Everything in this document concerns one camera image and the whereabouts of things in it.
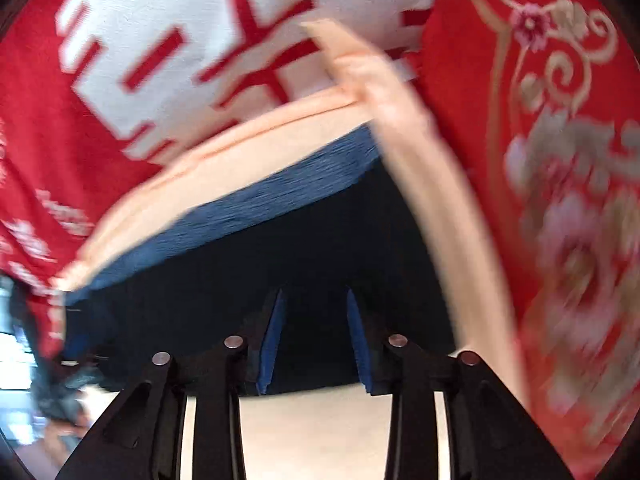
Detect cream cloth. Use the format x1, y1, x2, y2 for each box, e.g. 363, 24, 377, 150
52, 17, 533, 480

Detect red printed blanket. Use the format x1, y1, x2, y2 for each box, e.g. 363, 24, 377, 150
0, 0, 451, 361

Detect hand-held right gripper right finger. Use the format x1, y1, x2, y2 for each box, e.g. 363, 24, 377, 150
345, 287, 576, 480

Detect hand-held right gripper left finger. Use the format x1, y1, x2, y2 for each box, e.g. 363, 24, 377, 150
55, 287, 288, 480

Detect black pants with blue waistband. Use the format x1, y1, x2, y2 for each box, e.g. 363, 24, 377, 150
62, 125, 458, 397

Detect red embroidered pillow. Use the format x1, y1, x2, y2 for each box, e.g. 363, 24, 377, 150
420, 0, 640, 480

